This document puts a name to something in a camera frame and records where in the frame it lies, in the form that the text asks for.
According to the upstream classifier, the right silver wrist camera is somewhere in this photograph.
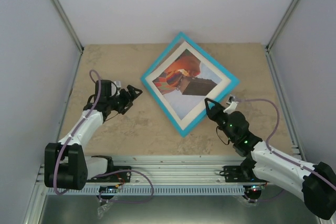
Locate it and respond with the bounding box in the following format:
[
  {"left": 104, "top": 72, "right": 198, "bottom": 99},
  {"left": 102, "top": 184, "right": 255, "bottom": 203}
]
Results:
[{"left": 223, "top": 95, "right": 238, "bottom": 114}]

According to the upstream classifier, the teal wooden picture frame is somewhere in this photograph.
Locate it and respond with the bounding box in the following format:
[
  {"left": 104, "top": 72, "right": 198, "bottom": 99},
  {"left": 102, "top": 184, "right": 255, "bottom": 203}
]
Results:
[{"left": 141, "top": 32, "right": 239, "bottom": 137}]

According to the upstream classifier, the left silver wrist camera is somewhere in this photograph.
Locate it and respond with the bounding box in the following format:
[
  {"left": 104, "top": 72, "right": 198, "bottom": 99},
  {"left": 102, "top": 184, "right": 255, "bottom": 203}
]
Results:
[{"left": 112, "top": 80, "right": 122, "bottom": 96}]

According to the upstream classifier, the left aluminium corner post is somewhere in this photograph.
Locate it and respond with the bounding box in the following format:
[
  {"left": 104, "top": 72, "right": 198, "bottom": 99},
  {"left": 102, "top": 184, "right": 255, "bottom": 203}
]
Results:
[{"left": 50, "top": 0, "right": 84, "bottom": 54}]

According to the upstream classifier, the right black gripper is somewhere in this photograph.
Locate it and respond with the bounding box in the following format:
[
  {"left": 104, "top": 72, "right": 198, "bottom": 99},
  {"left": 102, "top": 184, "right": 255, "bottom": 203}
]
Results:
[{"left": 205, "top": 98, "right": 236, "bottom": 142}]

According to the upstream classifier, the aluminium corner post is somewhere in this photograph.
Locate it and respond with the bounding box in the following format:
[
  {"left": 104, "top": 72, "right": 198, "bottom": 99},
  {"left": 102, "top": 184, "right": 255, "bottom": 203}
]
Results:
[
  {"left": 265, "top": 0, "right": 301, "bottom": 53},
  {"left": 50, "top": 0, "right": 84, "bottom": 54}
]

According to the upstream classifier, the hot air balloon photo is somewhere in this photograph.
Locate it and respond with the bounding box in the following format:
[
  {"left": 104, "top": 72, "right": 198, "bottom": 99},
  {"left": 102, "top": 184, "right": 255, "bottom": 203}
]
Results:
[{"left": 152, "top": 49, "right": 221, "bottom": 120}]

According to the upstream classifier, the aluminium rail platform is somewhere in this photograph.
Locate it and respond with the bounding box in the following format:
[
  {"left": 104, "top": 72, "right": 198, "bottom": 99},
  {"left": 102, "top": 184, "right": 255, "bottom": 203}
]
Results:
[{"left": 35, "top": 155, "right": 328, "bottom": 186}]

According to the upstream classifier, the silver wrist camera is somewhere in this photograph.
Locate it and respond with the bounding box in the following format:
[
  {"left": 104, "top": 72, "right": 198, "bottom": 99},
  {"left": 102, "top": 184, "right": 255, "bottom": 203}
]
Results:
[
  {"left": 112, "top": 80, "right": 122, "bottom": 96},
  {"left": 223, "top": 95, "right": 238, "bottom": 114}
]

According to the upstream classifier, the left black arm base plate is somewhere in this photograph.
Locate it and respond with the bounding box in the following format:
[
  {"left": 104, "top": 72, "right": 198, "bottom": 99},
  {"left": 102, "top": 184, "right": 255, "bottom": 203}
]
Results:
[{"left": 87, "top": 166, "right": 132, "bottom": 183}]

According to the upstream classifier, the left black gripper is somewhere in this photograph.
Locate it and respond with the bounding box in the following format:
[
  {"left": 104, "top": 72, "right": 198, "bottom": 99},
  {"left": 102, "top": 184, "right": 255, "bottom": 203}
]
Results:
[{"left": 108, "top": 86, "right": 142, "bottom": 115}]

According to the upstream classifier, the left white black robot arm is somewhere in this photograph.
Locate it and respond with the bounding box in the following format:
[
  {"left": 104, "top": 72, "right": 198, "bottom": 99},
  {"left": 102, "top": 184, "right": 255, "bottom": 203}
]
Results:
[{"left": 44, "top": 80, "right": 142, "bottom": 193}]

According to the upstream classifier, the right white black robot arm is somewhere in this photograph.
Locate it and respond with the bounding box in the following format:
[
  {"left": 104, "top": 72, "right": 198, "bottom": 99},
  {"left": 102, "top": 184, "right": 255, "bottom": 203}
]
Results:
[{"left": 204, "top": 97, "right": 335, "bottom": 220}]

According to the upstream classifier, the grey slotted cable duct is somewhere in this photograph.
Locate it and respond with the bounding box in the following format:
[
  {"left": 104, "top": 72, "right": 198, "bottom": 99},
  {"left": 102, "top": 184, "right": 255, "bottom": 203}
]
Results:
[{"left": 46, "top": 184, "right": 245, "bottom": 196}]

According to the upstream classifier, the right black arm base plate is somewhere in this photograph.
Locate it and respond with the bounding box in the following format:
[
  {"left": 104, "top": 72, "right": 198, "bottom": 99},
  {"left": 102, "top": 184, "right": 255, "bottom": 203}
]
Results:
[{"left": 219, "top": 166, "right": 266, "bottom": 183}]

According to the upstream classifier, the right aluminium corner post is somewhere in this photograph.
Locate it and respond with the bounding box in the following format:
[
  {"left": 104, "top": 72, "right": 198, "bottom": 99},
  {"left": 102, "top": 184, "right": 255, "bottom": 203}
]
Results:
[{"left": 265, "top": 0, "right": 301, "bottom": 53}]

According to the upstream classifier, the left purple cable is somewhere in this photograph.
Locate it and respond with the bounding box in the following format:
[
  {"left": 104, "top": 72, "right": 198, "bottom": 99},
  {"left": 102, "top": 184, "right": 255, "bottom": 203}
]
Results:
[{"left": 53, "top": 69, "right": 155, "bottom": 205}]

